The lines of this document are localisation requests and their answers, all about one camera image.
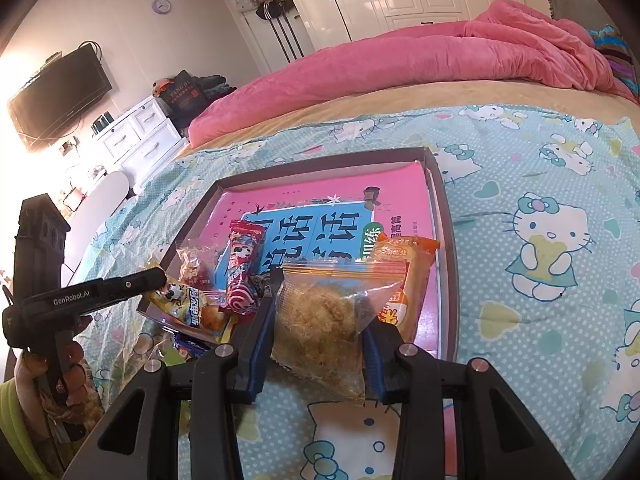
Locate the yellow cartoon snack packet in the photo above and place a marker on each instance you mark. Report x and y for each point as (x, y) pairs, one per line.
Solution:
(185, 302)

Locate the white door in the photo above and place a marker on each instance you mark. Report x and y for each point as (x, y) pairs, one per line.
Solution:
(250, 40)

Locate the dark paper bag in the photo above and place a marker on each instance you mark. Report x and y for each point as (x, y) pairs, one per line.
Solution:
(185, 92)

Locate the striped colourful pillow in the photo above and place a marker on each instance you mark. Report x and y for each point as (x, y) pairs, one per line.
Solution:
(615, 50)

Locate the pink book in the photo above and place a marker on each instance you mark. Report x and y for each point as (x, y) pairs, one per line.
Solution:
(325, 180)

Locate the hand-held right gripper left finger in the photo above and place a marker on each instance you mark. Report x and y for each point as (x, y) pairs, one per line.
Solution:
(260, 350)

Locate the white drawer chest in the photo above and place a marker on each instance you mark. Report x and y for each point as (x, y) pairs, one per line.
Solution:
(145, 145)

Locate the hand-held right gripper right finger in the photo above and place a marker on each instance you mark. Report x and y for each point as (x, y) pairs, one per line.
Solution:
(377, 375)

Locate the orange bread packet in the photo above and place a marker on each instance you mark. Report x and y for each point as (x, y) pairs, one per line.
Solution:
(415, 270)

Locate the purple wall clock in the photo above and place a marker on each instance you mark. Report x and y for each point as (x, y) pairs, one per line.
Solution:
(162, 5)

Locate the dark cardboard box tray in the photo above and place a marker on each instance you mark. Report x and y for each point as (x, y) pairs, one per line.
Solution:
(447, 260)

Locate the blue cookie packet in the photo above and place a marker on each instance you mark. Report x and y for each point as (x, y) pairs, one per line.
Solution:
(187, 347)

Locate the grey quilted headboard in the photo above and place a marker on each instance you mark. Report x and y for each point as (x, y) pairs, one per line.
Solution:
(570, 5)

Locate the pink blanket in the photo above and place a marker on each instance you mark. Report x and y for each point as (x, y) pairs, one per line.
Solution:
(400, 65)

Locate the clear zip bag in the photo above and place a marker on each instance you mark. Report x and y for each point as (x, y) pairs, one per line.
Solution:
(320, 320)

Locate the cartoon cat print bedsheet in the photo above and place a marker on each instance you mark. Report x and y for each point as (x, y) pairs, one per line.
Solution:
(525, 185)

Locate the person's left hand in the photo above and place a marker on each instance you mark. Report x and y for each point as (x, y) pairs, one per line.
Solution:
(75, 355)

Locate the black wall television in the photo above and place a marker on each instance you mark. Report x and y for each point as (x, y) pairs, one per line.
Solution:
(60, 95)

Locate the person's left forearm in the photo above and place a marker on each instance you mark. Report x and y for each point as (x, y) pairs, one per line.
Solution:
(12, 430)

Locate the pile of dark clothes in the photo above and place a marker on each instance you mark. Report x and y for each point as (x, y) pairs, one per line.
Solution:
(212, 85)

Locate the red swirl candy packet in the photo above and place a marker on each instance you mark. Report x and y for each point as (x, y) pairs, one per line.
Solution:
(242, 265)

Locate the green clear snack packet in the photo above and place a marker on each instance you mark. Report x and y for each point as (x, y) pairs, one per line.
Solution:
(169, 356)

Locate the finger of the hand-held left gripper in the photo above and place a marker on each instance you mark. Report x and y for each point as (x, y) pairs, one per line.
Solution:
(132, 284)

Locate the clear packet of yellow snacks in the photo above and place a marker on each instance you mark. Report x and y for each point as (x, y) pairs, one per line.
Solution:
(195, 267)

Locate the hanging clothes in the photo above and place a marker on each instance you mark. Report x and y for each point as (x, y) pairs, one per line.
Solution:
(270, 10)

